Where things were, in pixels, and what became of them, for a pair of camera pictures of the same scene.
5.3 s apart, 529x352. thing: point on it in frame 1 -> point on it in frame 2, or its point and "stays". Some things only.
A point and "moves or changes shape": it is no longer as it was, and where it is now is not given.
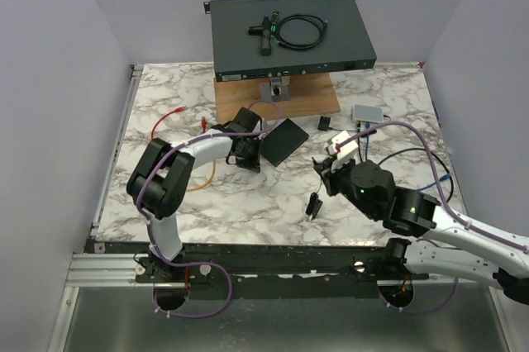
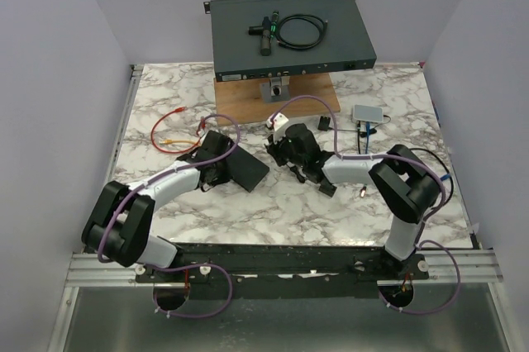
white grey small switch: (368, 114) stays
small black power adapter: (314, 206) -> (325, 186)
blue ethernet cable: (445, 177) stays
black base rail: (274, 270) stays
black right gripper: (325, 166) -> (274, 149)
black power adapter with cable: (324, 125) -> (366, 130)
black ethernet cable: (360, 156) stays
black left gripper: (254, 164) -> (226, 176)
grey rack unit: (237, 55) stays
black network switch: (281, 141) moves or changes shape
